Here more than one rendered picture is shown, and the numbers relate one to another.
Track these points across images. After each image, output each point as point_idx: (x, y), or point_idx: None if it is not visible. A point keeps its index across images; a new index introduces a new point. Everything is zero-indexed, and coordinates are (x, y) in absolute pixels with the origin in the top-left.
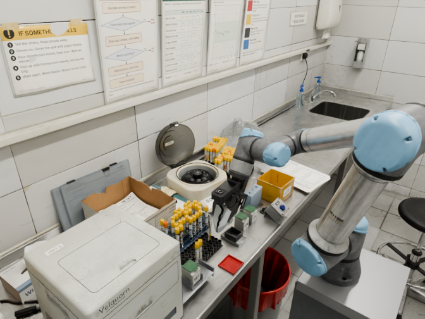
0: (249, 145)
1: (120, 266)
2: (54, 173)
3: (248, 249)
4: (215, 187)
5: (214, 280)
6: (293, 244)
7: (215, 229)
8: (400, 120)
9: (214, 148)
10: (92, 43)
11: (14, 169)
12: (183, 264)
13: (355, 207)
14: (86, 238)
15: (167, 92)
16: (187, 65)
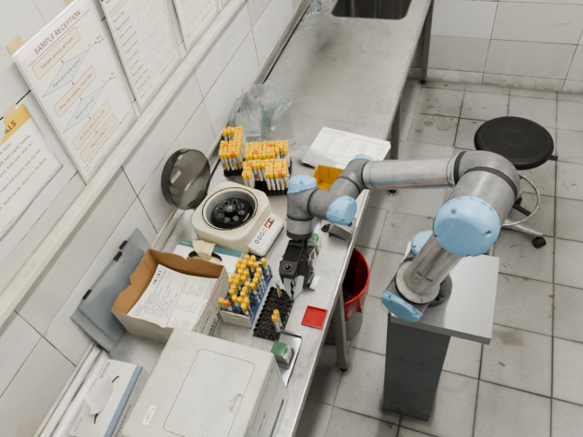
0: (305, 204)
1: (230, 408)
2: (66, 298)
3: (325, 289)
4: (259, 221)
5: (304, 344)
6: (383, 299)
7: (291, 297)
8: (478, 215)
9: (232, 152)
10: (40, 124)
11: (25, 325)
12: (262, 336)
13: (443, 270)
14: (174, 387)
15: (151, 118)
16: (160, 61)
